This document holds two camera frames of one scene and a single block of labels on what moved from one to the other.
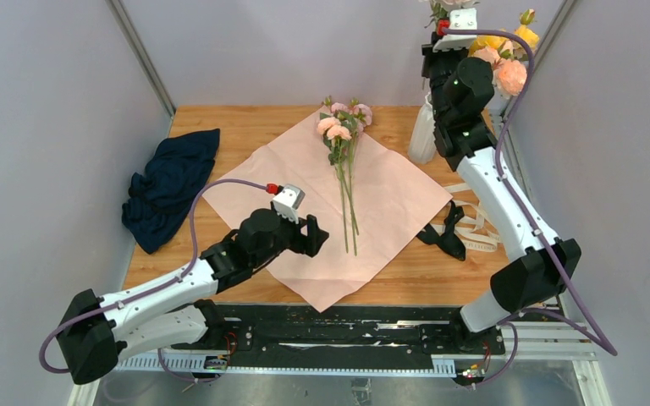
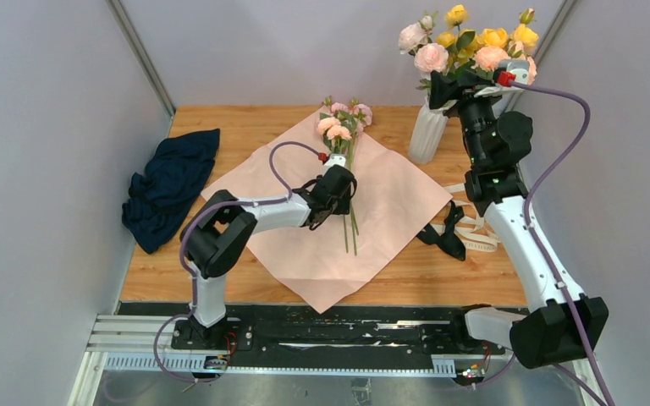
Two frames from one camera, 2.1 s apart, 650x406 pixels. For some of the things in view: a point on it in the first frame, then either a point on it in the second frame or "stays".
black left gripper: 309,244 → 344,206
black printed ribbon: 448,240 stays
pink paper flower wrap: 371,202 stays
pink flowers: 339,126 stays
